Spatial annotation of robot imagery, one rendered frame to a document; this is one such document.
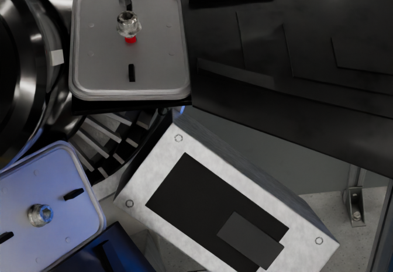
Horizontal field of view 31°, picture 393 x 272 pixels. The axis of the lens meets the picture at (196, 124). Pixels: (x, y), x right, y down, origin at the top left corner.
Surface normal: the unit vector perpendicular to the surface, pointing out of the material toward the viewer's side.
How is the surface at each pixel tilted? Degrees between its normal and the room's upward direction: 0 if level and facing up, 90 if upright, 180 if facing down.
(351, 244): 0
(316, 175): 90
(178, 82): 7
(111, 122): 53
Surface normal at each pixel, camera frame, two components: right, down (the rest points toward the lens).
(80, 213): 0.73, -0.22
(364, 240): -0.04, -0.67
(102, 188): 0.04, 0.13
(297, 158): 0.09, 0.73
